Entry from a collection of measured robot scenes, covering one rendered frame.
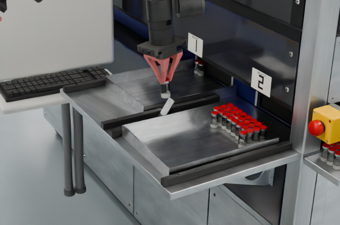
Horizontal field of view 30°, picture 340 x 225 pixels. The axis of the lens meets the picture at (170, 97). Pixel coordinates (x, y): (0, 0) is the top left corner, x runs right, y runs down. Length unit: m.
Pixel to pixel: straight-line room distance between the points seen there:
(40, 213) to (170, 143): 1.39
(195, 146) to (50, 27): 0.85
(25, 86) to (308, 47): 1.04
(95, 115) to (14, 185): 1.42
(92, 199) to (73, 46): 0.96
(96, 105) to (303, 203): 0.68
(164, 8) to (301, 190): 0.68
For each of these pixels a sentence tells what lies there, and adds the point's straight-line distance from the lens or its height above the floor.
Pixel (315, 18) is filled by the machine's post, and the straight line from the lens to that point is 1.59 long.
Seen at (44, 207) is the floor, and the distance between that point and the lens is 3.07.
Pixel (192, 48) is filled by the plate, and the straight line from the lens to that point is 2.07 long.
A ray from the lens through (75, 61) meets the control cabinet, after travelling 2.41.
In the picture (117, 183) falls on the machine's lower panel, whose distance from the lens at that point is 2.89.
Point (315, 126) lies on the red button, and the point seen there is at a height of 1.01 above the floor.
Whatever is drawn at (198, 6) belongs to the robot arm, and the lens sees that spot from 1.42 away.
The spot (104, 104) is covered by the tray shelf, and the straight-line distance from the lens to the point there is 1.95.
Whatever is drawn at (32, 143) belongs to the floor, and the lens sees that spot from 3.61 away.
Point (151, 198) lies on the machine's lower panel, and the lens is 2.60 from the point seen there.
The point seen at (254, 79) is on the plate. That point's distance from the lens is 1.81.
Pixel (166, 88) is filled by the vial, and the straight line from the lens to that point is 1.48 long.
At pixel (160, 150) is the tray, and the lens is 1.69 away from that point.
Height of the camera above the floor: 1.72
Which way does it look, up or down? 25 degrees down
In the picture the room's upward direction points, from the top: 1 degrees clockwise
